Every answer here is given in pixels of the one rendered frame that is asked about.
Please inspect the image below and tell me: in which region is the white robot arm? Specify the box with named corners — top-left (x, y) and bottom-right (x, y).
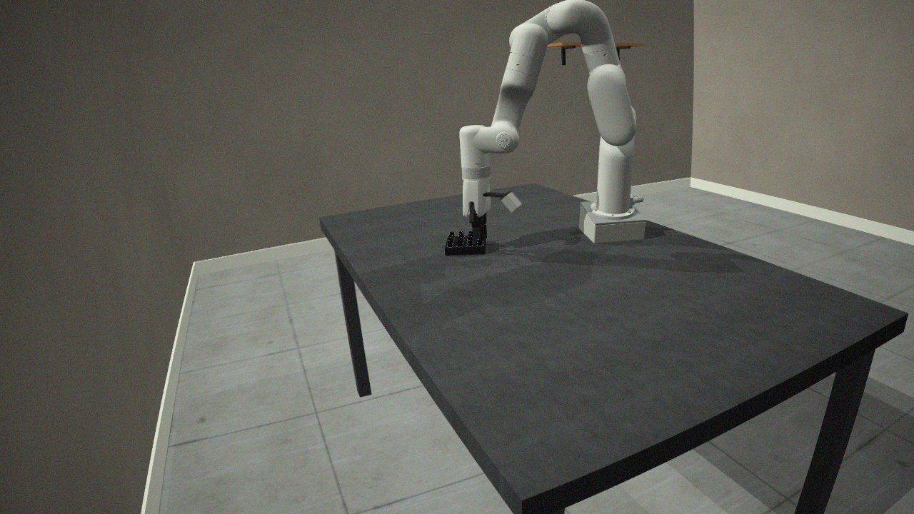
top-left (459, 0), bottom-right (643, 220)

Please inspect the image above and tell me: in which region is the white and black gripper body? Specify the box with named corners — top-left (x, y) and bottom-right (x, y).
top-left (462, 176), bottom-right (491, 218)

